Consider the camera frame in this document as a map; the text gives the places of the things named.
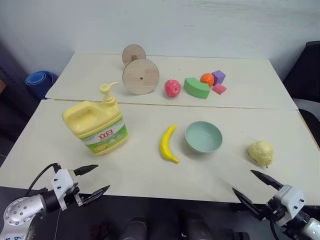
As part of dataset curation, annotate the pink foam block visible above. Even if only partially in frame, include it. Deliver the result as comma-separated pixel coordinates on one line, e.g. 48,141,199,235
211,83,228,96

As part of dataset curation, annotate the yellow detergent pump bottle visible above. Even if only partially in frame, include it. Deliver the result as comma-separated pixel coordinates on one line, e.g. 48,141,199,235
61,81,130,158

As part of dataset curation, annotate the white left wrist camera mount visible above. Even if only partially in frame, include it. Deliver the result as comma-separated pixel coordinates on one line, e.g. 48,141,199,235
51,168,79,211

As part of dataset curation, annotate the purple foam cube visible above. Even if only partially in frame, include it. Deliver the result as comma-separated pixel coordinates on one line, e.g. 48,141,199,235
211,70,227,85

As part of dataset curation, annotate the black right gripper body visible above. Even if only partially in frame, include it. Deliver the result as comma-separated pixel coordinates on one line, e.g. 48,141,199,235
261,197,294,228

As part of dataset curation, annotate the orange toy fruit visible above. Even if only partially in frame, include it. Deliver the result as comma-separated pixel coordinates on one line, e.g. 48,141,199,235
199,72,215,87

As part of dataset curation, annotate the wooden spool with two discs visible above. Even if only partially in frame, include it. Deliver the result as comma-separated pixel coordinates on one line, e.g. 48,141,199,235
121,44,160,96

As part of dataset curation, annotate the blue rolled yoga mat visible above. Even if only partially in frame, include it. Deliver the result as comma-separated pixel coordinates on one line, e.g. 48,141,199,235
25,71,59,95

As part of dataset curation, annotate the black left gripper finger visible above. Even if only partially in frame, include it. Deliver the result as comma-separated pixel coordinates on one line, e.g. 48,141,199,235
73,164,99,177
82,184,111,205

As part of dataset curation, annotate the teal bowl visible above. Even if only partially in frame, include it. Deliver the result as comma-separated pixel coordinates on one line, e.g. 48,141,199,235
184,120,223,154

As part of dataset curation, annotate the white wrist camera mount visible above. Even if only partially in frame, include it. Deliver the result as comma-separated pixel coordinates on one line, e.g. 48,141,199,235
271,184,306,221
51,168,79,211

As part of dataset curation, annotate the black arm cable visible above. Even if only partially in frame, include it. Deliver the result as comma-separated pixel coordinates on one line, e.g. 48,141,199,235
269,219,279,240
26,162,62,199

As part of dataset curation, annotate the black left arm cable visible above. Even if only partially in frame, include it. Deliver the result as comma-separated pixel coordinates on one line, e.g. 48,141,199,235
26,162,62,199

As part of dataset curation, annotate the green arch foam block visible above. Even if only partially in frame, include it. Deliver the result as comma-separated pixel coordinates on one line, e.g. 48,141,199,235
183,77,212,100

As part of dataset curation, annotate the dark rounded shape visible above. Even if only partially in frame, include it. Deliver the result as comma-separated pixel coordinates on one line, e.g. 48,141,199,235
121,216,151,240

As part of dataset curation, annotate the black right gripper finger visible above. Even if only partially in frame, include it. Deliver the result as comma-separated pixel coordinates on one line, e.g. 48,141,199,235
250,169,284,193
232,187,266,222

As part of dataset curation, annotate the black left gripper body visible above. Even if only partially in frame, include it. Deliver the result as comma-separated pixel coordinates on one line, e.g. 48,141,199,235
63,183,85,207

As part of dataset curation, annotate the red toy apple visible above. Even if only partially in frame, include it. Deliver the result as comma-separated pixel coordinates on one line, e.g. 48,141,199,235
164,79,182,99

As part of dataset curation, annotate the yellow toy banana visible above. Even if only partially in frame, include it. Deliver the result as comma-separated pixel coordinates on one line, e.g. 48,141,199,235
159,124,181,165

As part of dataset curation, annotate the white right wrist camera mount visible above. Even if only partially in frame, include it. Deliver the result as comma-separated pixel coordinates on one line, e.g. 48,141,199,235
271,184,306,221

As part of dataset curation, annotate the pale yellow toy pear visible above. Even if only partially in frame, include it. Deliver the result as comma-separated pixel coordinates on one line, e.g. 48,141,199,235
247,140,275,169

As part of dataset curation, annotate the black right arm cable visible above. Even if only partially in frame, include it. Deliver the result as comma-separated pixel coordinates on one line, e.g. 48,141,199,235
269,219,279,240

